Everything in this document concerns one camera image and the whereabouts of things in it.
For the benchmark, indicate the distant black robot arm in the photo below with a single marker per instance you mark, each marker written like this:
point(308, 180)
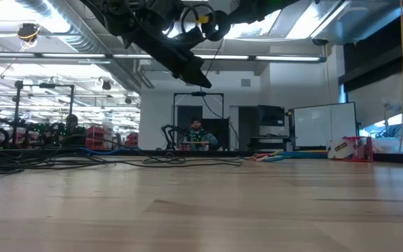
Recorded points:
point(170, 131)

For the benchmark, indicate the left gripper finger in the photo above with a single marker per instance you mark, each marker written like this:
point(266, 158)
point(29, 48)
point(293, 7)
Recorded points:
point(196, 71)
point(184, 75)

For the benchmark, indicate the bundle of coloured tubes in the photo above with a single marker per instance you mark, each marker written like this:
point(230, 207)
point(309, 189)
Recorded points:
point(276, 152)

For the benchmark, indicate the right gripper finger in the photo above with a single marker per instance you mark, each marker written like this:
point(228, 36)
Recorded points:
point(238, 15)

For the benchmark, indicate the black robot station frame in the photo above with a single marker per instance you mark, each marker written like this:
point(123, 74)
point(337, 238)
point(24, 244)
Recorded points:
point(198, 94)
point(44, 85)

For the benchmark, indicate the whiteboard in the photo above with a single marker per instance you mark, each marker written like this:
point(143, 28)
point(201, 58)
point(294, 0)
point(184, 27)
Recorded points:
point(324, 124)

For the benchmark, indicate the black monitor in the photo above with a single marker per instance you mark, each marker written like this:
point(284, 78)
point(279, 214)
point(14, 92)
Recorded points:
point(270, 115)

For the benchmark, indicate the long ceiling light bar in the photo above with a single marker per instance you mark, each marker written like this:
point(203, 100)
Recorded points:
point(82, 55)

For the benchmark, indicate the person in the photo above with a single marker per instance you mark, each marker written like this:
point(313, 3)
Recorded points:
point(71, 124)
point(198, 136)

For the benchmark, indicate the grey wall vent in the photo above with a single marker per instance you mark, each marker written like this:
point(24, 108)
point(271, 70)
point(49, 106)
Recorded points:
point(245, 82)

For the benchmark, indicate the red tape dispenser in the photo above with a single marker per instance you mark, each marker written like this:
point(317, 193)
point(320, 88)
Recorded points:
point(364, 150)

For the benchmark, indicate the red tool cabinet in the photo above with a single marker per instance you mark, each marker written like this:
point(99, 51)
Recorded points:
point(132, 139)
point(96, 138)

